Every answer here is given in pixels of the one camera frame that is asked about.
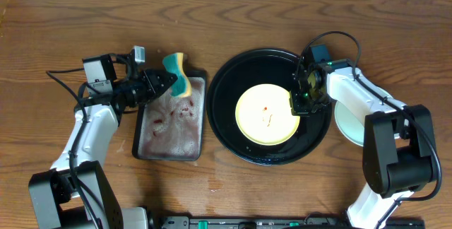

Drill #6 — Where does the yellow plate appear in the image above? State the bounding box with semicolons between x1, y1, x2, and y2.
235;83;300;146

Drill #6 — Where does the light blue plate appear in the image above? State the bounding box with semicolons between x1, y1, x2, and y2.
328;80;405;146

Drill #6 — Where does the black round tray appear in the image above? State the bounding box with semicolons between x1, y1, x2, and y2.
206;48;333;165

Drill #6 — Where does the green yellow sponge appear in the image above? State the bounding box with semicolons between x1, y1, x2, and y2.
162;52;192;98

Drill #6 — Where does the black rectangular soapy tray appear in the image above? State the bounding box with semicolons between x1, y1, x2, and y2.
132;70;207;161

